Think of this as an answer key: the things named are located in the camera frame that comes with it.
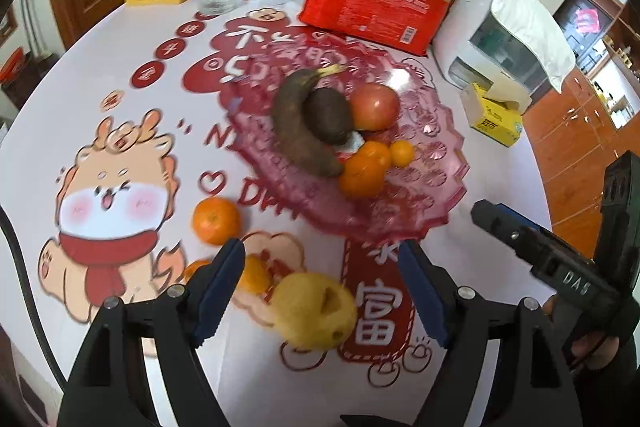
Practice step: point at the mandarin orange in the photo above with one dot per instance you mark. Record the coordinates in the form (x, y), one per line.
(377, 151)
(215, 220)
(255, 278)
(363, 177)

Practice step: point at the small mandarin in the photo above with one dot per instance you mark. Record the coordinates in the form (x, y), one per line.
(401, 153)

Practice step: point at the red apple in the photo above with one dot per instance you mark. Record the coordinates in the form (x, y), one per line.
(374, 107)

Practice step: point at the white cloth on appliance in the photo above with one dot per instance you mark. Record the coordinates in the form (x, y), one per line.
(533, 25)

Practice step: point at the person's right hand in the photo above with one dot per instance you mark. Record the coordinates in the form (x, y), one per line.
(579, 348)

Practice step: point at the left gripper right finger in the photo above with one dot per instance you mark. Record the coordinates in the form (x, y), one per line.
(531, 385)

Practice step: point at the overripe brown banana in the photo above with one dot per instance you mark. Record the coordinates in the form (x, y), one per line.
(294, 140)

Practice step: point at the white countertop appliance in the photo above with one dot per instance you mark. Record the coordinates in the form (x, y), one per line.
(473, 45)

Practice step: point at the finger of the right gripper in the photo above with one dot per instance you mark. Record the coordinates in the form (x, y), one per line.
(509, 227)

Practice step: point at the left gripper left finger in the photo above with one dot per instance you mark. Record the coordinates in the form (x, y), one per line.
(108, 385)

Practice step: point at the dark avocado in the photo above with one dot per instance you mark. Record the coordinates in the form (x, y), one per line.
(327, 114)

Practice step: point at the yellow tissue box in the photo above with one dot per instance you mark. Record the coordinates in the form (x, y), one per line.
(496, 112)

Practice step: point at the yellow pear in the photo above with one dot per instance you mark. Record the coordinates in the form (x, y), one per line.
(313, 312)

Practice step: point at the mandarin orange front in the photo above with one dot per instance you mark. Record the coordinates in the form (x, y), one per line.
(255, 278)

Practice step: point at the pink glass fruit bowl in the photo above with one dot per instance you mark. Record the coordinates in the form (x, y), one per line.
(350, 141)

